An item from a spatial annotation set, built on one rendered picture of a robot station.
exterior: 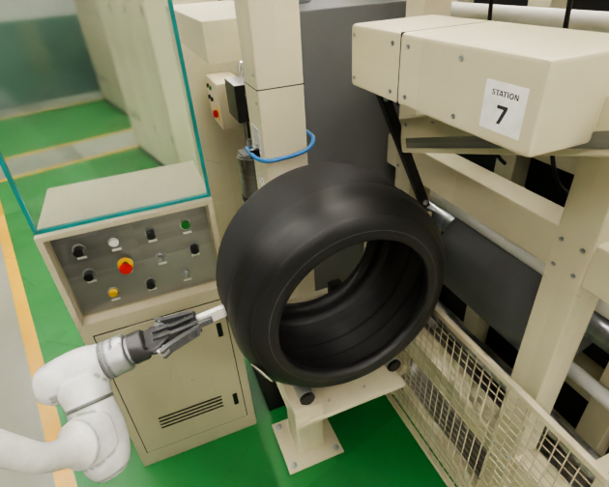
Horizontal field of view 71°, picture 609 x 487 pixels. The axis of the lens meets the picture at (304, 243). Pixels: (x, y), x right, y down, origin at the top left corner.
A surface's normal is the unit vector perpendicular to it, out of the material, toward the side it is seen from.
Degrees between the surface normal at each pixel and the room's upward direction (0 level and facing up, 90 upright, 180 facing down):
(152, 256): 90
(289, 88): 90
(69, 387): 52
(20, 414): 0
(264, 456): 0
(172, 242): 90
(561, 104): 90
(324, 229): 45
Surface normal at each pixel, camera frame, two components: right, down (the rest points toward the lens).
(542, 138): 0.37, 0.49
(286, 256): -0.21, -0.04
